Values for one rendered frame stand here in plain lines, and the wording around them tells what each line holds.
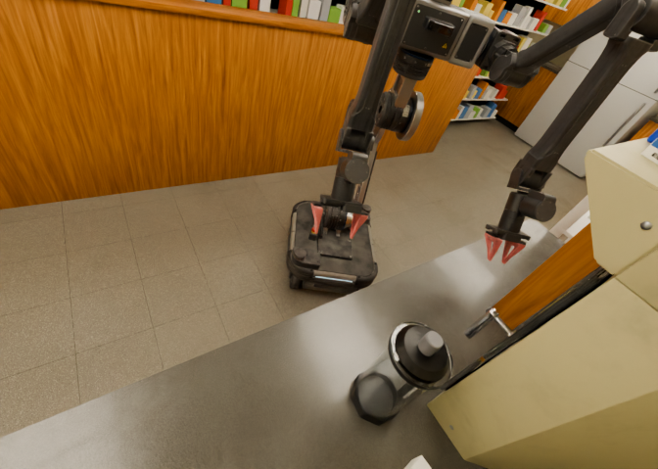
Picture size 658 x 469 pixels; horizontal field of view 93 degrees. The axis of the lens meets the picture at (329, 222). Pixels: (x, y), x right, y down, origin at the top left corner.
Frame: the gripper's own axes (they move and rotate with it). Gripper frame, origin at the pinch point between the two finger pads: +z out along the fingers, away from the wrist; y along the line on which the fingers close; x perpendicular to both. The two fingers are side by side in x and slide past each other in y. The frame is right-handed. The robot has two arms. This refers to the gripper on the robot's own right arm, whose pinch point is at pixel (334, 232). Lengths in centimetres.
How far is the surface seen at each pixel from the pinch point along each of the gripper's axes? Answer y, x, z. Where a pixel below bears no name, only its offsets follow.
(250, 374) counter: -17.4, -22.3, 25.8
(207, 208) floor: -51, 151, 33
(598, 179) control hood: 15, -49, -23
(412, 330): 6.2, -36.0, 5.4
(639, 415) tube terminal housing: 28, -55, 4
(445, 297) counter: 35.6, -3.7, 13.4
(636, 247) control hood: 19, -53, -17
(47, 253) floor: -122, 108, 61
